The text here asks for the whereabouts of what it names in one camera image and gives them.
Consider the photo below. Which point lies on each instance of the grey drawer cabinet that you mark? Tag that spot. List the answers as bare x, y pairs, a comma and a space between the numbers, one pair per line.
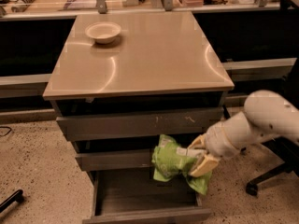
159, 62

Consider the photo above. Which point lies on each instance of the black coiled tool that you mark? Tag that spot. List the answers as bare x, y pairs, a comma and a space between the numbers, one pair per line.
21, 5

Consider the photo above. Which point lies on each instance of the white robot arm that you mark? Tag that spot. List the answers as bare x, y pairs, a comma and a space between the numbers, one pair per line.
266, 115

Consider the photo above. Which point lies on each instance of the purple flat package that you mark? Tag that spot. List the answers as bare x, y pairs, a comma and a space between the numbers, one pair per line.
79, 4

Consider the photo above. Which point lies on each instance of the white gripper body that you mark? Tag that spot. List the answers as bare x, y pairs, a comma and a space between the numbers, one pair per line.
215, 141

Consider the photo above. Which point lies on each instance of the grey bottom drawer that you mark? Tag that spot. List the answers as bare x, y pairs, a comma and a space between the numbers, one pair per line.
132, 196

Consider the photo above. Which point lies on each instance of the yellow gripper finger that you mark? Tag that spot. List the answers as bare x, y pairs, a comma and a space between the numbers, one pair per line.
204, 165
198, 142

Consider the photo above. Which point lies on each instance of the black chair leg left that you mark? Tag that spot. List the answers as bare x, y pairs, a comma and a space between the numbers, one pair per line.
16, 196

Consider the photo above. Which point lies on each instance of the grey drawer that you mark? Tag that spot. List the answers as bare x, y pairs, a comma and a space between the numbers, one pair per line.
138, 124
115, 160
132, 196

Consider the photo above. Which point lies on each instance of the green rice chip bag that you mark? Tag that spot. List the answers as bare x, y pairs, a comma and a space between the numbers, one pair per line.
170, 159

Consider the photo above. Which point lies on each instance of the grey top drawer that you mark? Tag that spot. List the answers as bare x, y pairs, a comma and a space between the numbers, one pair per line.
138, 124

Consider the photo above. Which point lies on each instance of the white bowl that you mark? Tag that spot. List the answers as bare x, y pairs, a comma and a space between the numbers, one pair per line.
103, 32

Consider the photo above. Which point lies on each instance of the grey middle drawer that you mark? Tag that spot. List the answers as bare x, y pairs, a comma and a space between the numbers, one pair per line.
115, 160

